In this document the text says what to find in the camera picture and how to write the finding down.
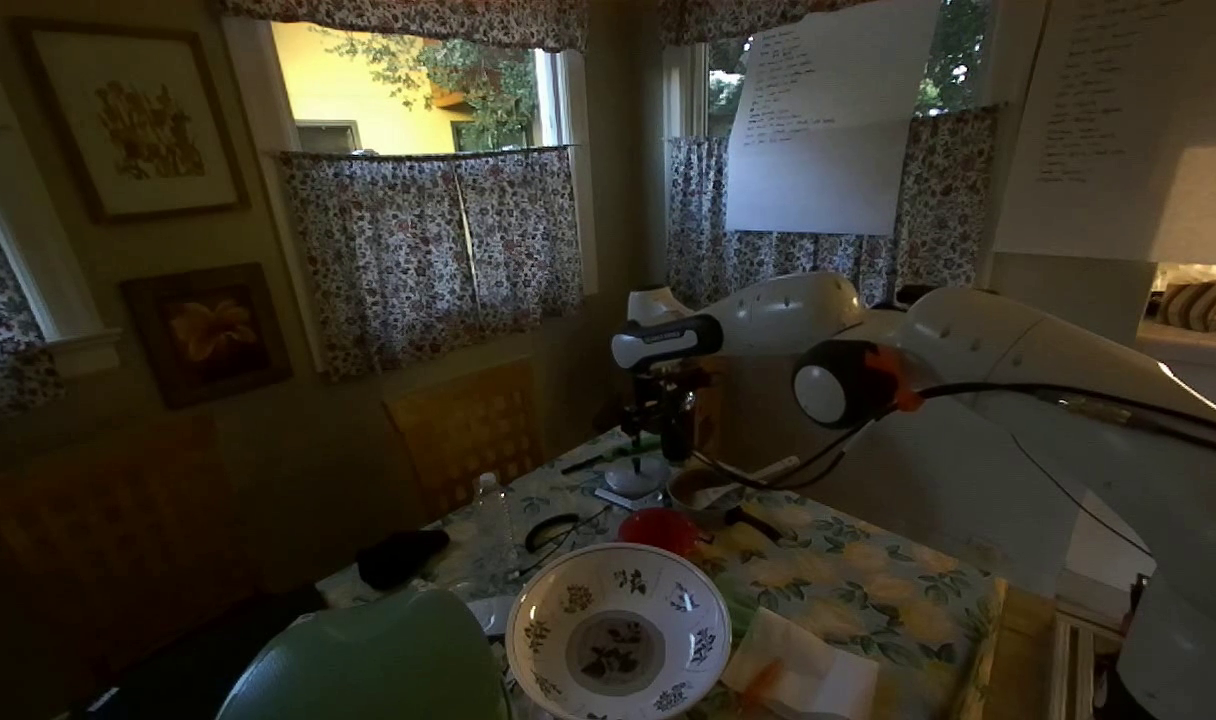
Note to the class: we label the light framed botanical print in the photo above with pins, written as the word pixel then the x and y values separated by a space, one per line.
pixel 133 122

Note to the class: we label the silver lid with black knob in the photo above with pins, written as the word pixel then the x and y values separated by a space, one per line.
pixel 632 480

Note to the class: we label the brown wooden chair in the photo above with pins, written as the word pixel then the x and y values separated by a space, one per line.
pixel 101 545

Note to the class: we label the small black pouch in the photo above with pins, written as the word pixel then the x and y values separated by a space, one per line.
pixel 401 559

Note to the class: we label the clear water bottle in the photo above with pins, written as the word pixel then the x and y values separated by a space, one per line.
pixel 486 489

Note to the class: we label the floral patterned curtain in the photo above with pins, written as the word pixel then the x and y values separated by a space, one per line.
pixel 694 222
pixel 434 254
pixel 0 320
pixel 951 201

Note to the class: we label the white handwritten paper sheet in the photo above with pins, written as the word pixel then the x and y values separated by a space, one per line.
pixel 1100 122
pixel 835 122

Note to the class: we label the yellow woven chair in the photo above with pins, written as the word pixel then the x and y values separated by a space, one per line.
pixel 466 433

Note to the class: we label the white paper napkin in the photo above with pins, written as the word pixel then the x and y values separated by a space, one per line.
pixel 794 661

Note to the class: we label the floral lemon tablecloth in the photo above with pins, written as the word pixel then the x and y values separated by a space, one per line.
pixel 875 587

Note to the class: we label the white floral bowl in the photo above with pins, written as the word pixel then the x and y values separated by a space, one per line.
pixel 616 632

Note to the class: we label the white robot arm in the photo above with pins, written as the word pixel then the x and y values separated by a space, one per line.
pixel 980 387

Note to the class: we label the striped cushion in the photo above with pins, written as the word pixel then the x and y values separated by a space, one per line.
pixel 1200 304

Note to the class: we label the dark framed picture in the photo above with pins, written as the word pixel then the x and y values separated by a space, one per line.
pixel 209 335

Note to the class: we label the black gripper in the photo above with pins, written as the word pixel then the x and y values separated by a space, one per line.
pixel 660 387

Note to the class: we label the black pen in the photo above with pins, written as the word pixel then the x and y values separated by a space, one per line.
pixel 592 461

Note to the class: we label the floral curtain valance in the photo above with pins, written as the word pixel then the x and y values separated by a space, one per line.
pixel 410 19
pixel 740 15

